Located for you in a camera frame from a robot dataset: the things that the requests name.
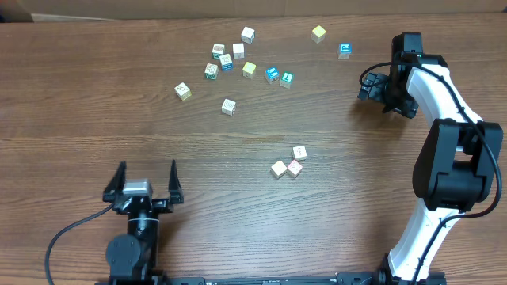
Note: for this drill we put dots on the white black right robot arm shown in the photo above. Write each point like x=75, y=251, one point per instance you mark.
x=456, y=175

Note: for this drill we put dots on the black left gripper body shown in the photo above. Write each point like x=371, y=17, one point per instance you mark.
x=159, y=203

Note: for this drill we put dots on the wood block green R side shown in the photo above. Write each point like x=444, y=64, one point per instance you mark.
x=211, y=71

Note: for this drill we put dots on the wood block blue side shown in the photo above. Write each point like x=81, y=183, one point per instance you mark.
x=226, y=62

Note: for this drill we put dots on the red sided wood block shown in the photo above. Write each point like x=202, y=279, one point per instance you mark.
x=294, y=168

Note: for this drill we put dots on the white wood block letter T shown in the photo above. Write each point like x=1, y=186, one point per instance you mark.
x=299, y=153

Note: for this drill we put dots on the plain wood block yellow side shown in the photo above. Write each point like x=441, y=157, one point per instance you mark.
x=183, y=91

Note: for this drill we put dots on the plain white wood block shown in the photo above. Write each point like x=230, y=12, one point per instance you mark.
x=238, y=51

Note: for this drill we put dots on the blue top block far right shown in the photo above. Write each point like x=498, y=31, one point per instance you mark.
x=345, y=50

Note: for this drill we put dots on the blue top wood block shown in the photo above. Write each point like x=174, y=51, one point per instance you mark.
x=272, y=74

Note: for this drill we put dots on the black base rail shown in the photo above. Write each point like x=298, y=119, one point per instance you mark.
x=351, y=278

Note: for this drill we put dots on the white wood block far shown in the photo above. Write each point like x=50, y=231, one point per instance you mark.
x=248, y=35

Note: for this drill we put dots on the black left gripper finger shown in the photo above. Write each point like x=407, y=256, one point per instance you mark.
x=116, y=185
x=174, y=186

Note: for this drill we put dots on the green top wood block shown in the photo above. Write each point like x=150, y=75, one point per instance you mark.
x=286, y=80

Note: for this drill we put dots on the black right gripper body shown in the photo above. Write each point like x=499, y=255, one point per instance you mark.
x=377, y=89

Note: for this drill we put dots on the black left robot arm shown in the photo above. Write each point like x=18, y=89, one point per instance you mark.
x=132, y=257

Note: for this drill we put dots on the wood block letter E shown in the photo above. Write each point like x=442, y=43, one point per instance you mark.
x=228, y=107

